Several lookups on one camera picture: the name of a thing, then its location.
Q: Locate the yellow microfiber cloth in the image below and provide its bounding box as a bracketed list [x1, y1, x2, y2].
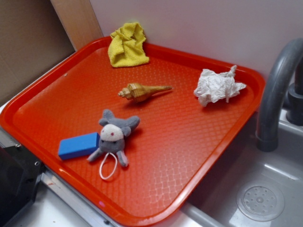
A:
[108, 22, 150, 68]

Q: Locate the tan spiral seashell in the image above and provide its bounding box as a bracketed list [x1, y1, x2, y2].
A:
[118, 83, 173, 103]

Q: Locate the red plastic tray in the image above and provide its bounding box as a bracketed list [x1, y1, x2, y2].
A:
[0, 37, 265, 227]

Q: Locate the grey plush toy animal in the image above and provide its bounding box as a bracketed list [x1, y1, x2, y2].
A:
[87, 109, 141, 180]

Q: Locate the crumpled white paper tissue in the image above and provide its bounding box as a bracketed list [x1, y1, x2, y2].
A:
[194, 65, 246, 107]

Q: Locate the blue rectangular block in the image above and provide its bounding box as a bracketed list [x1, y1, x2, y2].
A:
[58, 132, 100, 160]

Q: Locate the grey curved sink faucet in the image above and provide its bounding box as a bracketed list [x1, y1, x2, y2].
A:
[256, 38, 303, 152]

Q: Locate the grey plastic sink basin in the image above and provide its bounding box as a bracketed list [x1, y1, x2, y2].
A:
[182, 107, 303, 227]

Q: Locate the light wooden board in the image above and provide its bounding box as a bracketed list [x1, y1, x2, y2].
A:
[51, 0, 103, 51]

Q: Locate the round sink drain strainer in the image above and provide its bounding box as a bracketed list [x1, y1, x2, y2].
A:
[236, 181, 285, 222]

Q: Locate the brown cardboard panel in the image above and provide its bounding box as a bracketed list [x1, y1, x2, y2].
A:
[0, 0, 74, 105]

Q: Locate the black box at corner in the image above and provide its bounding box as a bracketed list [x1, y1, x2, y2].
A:
[0, 145, 44, 227]

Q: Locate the dark grey faucet handle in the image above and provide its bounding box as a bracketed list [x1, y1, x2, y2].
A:
[286, 60, 303, 126]

